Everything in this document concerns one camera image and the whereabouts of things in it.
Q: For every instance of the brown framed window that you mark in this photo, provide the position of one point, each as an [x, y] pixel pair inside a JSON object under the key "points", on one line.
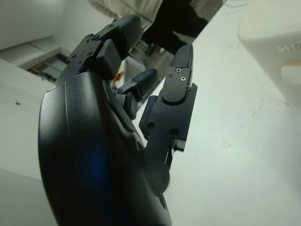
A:
{"points": [[50, 67]]}

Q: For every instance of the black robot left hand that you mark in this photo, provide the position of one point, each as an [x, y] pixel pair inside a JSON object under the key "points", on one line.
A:
{"points": [[89, 141]]}

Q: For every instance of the white two-slot toaster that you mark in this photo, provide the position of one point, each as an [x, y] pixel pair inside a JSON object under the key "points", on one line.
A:
{"points": [[268, 30]]}

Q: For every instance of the standing person black trousers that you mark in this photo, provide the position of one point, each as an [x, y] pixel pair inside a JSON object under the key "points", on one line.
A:
{"points": [[178, 21]]}

